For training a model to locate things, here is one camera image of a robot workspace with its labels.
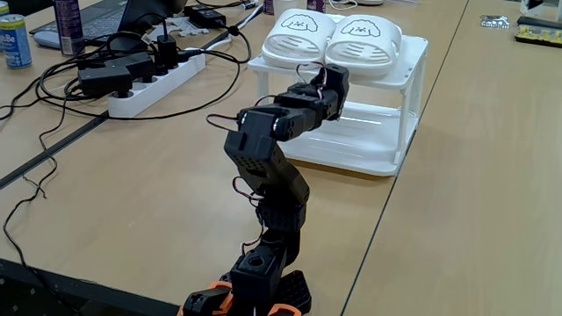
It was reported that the thin black cable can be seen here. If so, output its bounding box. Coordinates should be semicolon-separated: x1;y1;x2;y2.
2;98;71;282

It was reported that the white power strip cable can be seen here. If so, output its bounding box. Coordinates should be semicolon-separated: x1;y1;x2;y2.
204;3;264;56

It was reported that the grey computer mouse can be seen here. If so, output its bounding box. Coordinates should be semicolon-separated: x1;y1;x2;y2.
32;29;62;50

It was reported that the white shoe rack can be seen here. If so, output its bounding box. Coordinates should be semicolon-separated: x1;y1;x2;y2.
247;34;429;177

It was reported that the clear plastic box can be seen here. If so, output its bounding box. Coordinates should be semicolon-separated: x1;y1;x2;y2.
520;0;562;18

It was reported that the white power strip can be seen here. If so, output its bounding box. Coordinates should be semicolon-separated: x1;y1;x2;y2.
106;47;207;120

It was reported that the black table cable channel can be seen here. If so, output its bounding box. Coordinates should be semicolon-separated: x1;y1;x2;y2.
0;8;264;190

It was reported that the black cable with ferrite bead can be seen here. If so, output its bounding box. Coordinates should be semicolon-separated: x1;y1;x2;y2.
177;21;254;78

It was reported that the yellow patterned pack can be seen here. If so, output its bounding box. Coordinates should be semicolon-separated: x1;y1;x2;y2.
514;24;562;48

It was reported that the white paper cup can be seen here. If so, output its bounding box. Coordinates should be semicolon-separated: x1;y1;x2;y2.
272;0;299;14

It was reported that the black power adapter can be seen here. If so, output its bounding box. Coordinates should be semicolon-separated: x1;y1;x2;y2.
77;64;133;99

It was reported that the black wall plug charger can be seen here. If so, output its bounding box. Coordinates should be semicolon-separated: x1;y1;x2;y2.
155;33;180;71

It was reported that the tall purple drink can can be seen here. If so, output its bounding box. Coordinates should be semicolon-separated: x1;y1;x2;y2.
53;0;85;57

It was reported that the white dog print slipper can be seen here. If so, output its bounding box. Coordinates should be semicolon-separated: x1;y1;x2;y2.
261;8;338;70
324;14;403;80

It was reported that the dark laptop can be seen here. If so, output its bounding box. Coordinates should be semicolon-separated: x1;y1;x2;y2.
28;0;188;52

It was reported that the black adapter with green light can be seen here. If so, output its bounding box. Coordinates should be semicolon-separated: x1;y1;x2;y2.
104;51;155;83

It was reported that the black power brick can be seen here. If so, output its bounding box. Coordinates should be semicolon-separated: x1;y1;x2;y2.
183;4;227;28

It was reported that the black flat bar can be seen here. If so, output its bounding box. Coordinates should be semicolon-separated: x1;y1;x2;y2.
516;16;562;31

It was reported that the long looping black cable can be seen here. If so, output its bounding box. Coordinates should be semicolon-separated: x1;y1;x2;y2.
37;61;243;123

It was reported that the white printed bracket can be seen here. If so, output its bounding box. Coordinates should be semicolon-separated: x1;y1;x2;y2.
140;22;175;44
173;16;211;39

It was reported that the silver foil pack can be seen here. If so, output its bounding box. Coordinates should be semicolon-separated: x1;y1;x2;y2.
479;14;511;29

